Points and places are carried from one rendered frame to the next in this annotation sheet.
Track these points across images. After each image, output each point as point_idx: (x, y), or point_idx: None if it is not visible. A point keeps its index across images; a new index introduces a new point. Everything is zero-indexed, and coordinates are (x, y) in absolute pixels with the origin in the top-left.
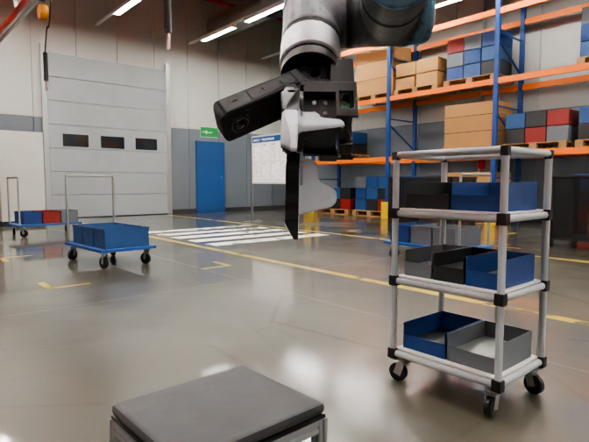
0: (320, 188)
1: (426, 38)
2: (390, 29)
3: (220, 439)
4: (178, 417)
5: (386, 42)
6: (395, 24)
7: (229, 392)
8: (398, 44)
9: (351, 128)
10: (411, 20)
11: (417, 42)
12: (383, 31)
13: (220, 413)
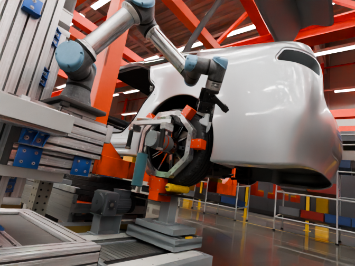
0: (203, 119)
1: (185, 70)
2: (194, 78)
3: None
4: None
5: (195, 73)
6: (192, 79)
7: None
8: (193, 71)
9: (198, 105)
10: (189, 77)
11: (187, 70)
12: (195, 77)
13: None
